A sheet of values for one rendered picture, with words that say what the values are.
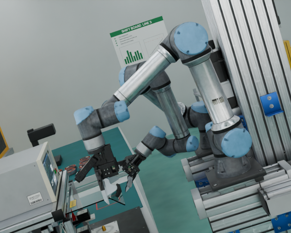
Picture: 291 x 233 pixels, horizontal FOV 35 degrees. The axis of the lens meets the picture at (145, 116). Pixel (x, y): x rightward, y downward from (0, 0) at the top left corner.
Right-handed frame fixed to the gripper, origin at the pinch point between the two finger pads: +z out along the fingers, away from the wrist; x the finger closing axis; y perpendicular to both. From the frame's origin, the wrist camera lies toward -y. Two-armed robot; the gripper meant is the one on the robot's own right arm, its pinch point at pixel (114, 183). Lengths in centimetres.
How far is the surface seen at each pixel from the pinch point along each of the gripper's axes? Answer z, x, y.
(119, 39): -89, 13, -524
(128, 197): 14, 31, -60
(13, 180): 23, -42, 16
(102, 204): 28, 22, -65
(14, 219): 35, -31, 21
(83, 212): 24.5, 0.4, -11.2
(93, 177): 35, 27, -145
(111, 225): 22.5, 18.4, -15.5
